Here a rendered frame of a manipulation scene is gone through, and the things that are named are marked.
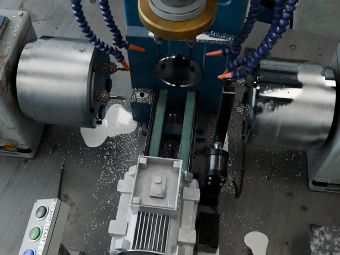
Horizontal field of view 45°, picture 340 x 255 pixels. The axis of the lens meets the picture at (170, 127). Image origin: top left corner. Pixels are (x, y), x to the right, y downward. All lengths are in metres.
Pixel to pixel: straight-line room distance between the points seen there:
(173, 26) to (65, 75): 0.33
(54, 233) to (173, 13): 0.55
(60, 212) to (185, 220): 0.29
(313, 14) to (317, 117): 2.01
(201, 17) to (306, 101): 0.34
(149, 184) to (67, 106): 0.32
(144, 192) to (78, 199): 0.40
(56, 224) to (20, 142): 0.40
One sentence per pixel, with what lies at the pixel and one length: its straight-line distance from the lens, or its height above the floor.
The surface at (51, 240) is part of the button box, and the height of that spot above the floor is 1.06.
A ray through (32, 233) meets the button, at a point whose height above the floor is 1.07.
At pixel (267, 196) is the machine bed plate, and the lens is 1.30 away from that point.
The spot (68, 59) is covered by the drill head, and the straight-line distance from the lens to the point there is 1.10.
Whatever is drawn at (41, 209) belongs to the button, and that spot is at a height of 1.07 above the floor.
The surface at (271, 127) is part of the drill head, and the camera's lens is 1.07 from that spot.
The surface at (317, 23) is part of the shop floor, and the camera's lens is 2.99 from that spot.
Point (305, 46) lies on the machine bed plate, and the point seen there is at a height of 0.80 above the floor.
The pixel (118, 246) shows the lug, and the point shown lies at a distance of 0.93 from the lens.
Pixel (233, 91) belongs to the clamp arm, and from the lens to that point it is 0.91.
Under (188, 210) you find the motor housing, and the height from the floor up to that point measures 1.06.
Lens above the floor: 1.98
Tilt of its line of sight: 59 degrees down
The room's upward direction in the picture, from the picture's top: straight up
